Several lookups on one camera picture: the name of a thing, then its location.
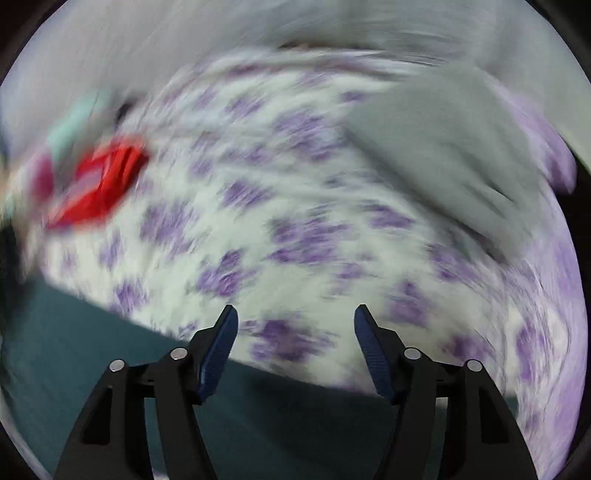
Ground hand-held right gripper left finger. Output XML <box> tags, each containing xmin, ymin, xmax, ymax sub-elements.
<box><xmin>54</xmin><ymin>305</ymin><xmax>240</xmax><ymax>480</ymax></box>

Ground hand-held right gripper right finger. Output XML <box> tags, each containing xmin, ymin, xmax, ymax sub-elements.
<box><xmin>354</xmin><ymin>304</ymin><xmax>539</xmax><ymax>480</ymax></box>

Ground teal pants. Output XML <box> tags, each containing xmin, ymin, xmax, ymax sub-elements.
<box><xmin>0</xmin><ymin>274</ymin><xmax>520</xmax><ymax>480</ymax></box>

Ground purple floral bedsheet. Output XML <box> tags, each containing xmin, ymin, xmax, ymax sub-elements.
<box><xmin>9</xmin><ymin>46</ymin><xmax>587</xmax><ymax>480</ymax></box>

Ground red striped garment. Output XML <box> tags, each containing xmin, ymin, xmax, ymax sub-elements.
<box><xmin>44</xmin><ymin>141</ymin><xmax>151</xmax><ymax>232</ymax></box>

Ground grey cloth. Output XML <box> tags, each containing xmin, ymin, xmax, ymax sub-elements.
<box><xmin>346</xmin><ymin>62</ymin><xmax>546</xmax><ymax>259</ymax></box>

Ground magenta cloth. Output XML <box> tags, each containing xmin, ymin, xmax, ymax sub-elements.
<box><xmin>28</xmin><ymin>148</ymin><xmax>57</xmax><ymax>204</ymax></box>

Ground mint green cloth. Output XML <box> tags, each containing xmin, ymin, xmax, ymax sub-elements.
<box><xmin>46</xmin><ymin>90</ymin><xmax>116</xmax><ymax>158</ymax></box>

